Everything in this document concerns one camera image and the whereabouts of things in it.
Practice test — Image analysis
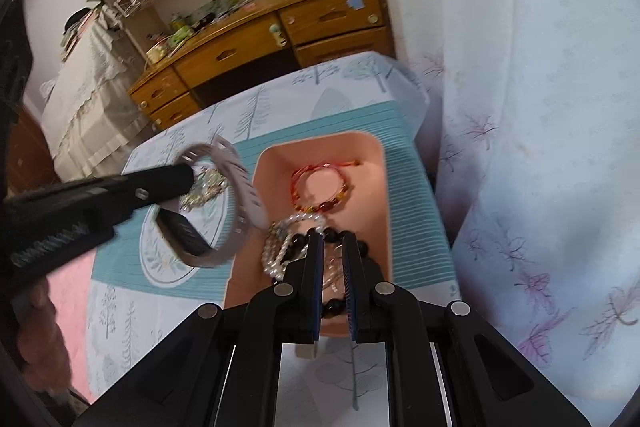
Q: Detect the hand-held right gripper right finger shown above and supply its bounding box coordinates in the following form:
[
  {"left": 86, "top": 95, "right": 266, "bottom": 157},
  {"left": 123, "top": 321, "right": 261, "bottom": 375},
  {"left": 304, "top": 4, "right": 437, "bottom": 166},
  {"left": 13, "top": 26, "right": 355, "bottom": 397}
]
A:
[{"left": 341, "top": 231, "right": 593, "bottom": 427}]

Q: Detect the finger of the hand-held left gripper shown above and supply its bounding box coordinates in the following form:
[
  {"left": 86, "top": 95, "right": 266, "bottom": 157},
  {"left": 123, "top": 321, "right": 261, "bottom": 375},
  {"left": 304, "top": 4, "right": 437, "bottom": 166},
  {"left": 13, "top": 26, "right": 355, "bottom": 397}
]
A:
[{"left": 90, "top": 164, "right": 195, "bottom": 228}]

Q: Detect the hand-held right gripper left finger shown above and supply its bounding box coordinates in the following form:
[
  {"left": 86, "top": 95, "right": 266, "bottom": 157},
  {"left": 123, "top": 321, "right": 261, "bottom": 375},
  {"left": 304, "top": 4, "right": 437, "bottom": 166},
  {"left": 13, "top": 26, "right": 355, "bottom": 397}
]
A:
[{"left": 75, "top": 229, "right": 323, "bottom": 427}]

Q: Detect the dark bead bracelet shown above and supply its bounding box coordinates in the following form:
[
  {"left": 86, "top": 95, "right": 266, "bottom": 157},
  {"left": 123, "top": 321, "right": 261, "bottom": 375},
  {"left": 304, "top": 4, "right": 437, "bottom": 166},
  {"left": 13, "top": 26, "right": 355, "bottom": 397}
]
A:
[{"left": 269, "top": 228, "right": 371, "bottom": 319}]

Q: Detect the long white pearl necklace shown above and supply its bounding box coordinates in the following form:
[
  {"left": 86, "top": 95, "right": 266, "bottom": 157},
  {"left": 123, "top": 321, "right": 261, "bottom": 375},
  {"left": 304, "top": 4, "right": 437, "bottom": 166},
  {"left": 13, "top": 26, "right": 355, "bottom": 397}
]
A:
[{"left": 261, "top": 229, "right": 346, "bottom": 295}]

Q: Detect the white pearl bracelet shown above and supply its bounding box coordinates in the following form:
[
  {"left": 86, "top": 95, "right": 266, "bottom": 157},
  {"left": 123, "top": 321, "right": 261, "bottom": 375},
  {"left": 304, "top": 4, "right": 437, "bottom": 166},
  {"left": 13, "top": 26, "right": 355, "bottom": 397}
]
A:
[{"left": 270, "top": 212, "right": 328, "bottom": 240}]

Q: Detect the red beaded bracelet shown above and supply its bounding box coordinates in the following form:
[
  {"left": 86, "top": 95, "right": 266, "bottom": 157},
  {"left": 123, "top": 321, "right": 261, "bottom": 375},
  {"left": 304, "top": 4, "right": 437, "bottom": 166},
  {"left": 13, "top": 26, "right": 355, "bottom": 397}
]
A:
[{"left": 292, "top": 169, "right": 352, "bottom": 214}]

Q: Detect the pink strap smartwatch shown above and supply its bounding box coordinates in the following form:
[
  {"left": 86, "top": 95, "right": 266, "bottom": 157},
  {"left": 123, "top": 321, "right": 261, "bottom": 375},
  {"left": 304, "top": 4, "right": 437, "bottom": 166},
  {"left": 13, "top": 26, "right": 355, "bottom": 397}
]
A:
[{"left": 155, "top": 134, "right": 270, "bottom": 268}]

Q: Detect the pink box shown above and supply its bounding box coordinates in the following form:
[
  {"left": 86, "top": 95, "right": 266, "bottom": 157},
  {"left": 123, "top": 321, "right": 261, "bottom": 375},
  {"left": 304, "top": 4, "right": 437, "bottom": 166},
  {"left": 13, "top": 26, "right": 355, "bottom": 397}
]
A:
[{"left": 222, "top": 131, "right": 391, "bottom": 339}]

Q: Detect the red string bracelet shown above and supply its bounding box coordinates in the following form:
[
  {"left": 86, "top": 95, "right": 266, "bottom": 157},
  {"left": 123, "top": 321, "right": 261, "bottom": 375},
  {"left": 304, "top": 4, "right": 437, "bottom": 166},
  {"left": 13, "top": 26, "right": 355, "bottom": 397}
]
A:
[{"left": 291, "top": 158, "right": 365, "bottom": 188}]

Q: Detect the person's left hand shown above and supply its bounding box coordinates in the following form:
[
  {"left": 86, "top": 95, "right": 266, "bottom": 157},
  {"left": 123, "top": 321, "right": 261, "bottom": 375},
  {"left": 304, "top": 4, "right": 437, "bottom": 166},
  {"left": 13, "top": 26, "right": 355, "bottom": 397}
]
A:
[{"left": 12, "top": 284, "right": 76, "bottom": 397}]

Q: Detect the gold green floral brooch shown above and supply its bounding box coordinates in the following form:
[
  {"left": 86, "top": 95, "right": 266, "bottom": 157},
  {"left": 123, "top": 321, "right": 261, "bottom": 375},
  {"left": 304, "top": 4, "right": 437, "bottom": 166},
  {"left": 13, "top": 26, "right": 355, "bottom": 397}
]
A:
[{"left": 179, "top": 169, "right": 236, "bottom": 214}]

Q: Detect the pink blanket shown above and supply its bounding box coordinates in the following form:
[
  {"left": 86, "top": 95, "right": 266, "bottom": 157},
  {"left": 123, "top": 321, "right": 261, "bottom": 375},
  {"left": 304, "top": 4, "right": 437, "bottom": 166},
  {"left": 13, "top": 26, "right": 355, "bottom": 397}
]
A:
[{"left": 45, "top": 252, "right": 101, "bottom": 403}]

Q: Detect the white lace furniture cover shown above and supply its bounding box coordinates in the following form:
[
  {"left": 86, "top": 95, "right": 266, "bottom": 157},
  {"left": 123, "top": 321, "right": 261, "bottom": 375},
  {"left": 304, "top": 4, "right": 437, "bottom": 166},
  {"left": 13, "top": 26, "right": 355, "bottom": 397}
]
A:
[{"left": 37, "top": 7, "right": 151, "bottom": 182}]

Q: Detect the green plastic container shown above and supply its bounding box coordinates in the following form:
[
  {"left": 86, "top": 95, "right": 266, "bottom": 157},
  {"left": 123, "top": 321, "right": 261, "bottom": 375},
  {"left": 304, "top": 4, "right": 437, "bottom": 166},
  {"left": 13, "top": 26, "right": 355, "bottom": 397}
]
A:
[{"left": 167, "top": 27, "right": 194, "bottom": 48}]

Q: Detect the stack of books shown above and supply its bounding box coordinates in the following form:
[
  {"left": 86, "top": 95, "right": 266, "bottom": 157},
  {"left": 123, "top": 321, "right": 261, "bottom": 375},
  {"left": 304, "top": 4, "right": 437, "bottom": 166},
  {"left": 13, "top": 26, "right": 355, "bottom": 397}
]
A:
[{"left": 60, "top": 7, "right": 108, "bottom": 58}]

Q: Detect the wooden desk with drawers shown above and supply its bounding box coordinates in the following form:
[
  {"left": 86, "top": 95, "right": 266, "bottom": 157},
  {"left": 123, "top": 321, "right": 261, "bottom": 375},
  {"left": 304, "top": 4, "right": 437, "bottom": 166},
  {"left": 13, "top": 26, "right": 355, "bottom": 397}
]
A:
[{"left": 75, "top": 0, "right": 396, "bottom": 132}]

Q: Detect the white leaf print curtain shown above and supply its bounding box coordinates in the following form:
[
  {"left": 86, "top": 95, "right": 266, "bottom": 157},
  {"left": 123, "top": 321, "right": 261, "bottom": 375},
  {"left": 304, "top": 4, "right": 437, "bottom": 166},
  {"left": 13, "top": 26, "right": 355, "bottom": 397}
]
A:
[{"left": 345, "top": 0, "right": 640, "bottom": 413}]

